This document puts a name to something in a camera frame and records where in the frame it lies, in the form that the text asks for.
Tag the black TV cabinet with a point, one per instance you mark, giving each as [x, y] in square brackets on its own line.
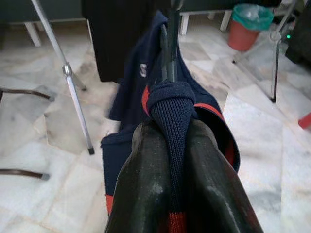
[36, 11]

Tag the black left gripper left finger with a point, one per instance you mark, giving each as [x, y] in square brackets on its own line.
[141, 189]

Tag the silver clothes rail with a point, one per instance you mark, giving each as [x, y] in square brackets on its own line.
[71, 87]

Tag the black T-shirt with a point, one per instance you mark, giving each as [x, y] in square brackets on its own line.
[116, 36]

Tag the red bin with green liner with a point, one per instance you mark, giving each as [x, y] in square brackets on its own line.
[243, 36]

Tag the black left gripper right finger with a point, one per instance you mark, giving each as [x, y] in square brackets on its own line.
[213, 194]

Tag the navy shirt with red stripes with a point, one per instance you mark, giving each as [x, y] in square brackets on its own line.
[175, 145]

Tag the brown table leg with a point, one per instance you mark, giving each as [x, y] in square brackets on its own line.
[24, 172]
[24, 91]

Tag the black device with green light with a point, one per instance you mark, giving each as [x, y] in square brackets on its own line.
[301, 36]

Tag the red plastic stool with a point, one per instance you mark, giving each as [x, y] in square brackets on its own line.
[306, 121]

